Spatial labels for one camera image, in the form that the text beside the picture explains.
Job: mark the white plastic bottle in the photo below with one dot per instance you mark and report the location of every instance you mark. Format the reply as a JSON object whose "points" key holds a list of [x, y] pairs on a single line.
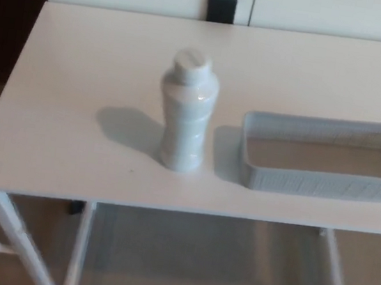
{"points": [[186, 114]]}

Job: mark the grey perforated plastic basket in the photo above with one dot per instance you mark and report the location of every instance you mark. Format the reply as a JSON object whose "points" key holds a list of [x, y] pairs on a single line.
{"points": [[311, 183]]}

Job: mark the small black floor object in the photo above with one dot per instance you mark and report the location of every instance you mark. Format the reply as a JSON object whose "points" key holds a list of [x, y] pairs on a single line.
{"points": [[76, 207]]}

